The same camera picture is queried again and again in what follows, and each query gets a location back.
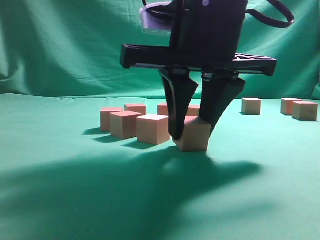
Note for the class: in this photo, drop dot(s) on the pink cube column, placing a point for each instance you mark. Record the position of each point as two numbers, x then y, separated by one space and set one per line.
195 136
136 107
305 111
105 117
287 105
123 124
152 129
251 106

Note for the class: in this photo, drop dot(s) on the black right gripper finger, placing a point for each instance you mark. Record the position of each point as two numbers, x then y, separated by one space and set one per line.
179 90
219 89

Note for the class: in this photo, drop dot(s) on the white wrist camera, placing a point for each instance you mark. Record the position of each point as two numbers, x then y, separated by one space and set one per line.
157 18

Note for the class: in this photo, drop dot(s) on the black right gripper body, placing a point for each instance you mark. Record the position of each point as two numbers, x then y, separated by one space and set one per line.
204 38

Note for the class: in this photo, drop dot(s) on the pink cube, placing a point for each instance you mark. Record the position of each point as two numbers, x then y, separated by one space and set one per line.
162 109
193 110

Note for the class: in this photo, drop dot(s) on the green cloth backdrop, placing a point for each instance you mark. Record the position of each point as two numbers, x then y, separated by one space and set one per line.
61 178

